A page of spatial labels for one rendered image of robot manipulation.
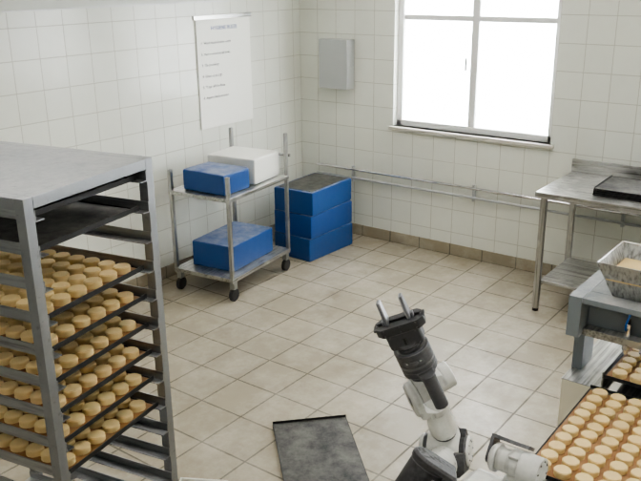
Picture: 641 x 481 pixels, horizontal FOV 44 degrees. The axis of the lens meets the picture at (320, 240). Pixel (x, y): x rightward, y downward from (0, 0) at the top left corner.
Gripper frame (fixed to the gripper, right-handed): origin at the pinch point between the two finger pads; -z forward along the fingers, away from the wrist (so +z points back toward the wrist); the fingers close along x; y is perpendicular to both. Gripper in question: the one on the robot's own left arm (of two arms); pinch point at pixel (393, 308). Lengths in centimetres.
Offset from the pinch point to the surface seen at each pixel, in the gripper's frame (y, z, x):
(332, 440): -158, 150, -98
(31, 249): 2, -46, -73
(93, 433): -11, 15, -98
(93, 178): -21, -51, -62
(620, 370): -87, 101, 46
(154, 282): -36, -13, -71
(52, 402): 7, -8, -88
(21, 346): 0, -23, -93
